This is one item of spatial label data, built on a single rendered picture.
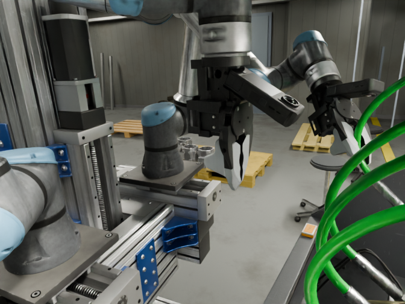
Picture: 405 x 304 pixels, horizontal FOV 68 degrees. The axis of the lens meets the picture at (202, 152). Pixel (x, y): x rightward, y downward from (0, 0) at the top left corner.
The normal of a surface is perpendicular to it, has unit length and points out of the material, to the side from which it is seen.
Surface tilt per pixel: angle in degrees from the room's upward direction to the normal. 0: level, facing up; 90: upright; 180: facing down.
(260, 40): 90
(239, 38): 90
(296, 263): 0
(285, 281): 0
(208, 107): 90
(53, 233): 73
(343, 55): 90
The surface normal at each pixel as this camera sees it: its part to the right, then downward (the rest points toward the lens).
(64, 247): 0.82, -0.18
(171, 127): 0.75, 0.18
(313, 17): -0.41, 0.30
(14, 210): 0.89, -0.45
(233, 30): 0.16, 0.30
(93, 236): -0.04, -0.95
